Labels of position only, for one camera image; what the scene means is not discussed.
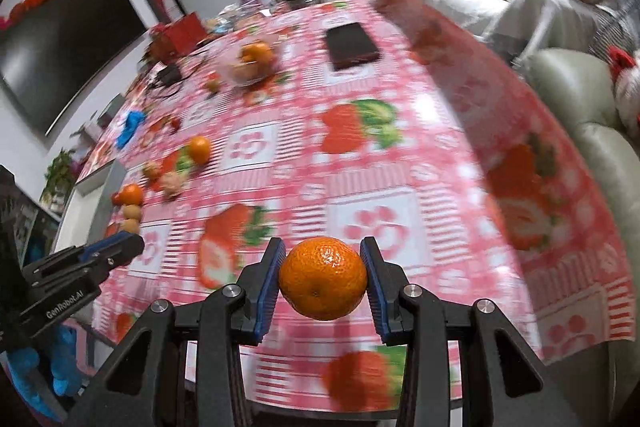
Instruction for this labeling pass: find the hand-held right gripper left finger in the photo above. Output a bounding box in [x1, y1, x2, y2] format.
[65, 237, 287, 427]

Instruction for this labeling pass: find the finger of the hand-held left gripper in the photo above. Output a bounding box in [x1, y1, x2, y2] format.
[80, 231, 146, 271]

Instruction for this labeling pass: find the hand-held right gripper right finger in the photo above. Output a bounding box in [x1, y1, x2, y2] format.
[359, 236, 581, 427]

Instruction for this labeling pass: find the mandarin orange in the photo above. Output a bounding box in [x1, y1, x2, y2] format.
[188, 136, 213, 166]
[241, 43, 276, 68]
[118, 183, 145, 206]
[278, 237, 368, 321]

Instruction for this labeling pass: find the clear glass bowl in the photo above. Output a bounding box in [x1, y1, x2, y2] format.
[215, 38, 283, 88]

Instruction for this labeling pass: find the person's left hand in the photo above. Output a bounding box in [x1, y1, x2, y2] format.
[5, 324, 87, 423]

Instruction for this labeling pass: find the dark framed panel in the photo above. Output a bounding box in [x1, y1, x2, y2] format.
[15, 194, 63, 268]

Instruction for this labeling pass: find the pink wrapped snack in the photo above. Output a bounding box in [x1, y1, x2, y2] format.
[159, 172, 185, 198]

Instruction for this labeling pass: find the green potted plant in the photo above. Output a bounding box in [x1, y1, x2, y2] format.
[42, 149, 83, 208]

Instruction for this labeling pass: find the crumpled blue glove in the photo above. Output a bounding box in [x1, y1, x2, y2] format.
[116, 109, 147, 151]

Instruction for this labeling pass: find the black power adapter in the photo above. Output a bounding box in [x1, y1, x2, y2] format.
[155, 63, 185, 88]

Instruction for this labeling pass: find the black flat television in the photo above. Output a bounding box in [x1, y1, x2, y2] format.
[0, 0, 148, 138]

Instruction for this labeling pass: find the black smartphone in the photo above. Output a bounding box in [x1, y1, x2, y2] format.
[324, 22, 382, 72]

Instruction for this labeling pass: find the pile of wrapped snacks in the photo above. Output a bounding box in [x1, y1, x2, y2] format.
[202, 0, 291, 32]

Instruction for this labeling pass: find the pale green armchair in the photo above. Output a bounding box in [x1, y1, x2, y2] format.
[522, 48, 640, 298]

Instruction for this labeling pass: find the red and white plush toy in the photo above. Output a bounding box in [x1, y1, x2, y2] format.
[607, 46, 640, 132]

